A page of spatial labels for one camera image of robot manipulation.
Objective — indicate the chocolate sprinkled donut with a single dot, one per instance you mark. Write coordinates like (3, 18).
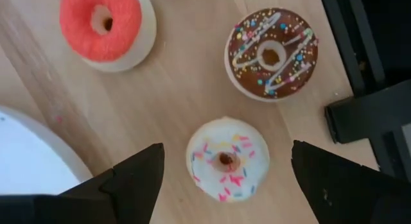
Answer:
(289, 79)

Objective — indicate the white donut with sprinkles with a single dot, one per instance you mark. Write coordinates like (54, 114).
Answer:
(208, 166)

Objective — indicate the red frosted donut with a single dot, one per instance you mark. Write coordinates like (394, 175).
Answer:
(80, 34)

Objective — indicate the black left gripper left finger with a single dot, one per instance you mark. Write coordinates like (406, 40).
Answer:
(135, 185)

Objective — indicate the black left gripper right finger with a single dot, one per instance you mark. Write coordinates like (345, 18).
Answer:
(340, 192)

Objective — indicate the black mount block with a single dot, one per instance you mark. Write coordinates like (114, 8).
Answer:
(363, 118)

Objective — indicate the black metal frame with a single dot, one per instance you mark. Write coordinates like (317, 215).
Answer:
(379, 31)

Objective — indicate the large white plate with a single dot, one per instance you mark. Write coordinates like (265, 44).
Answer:
(25, 160)

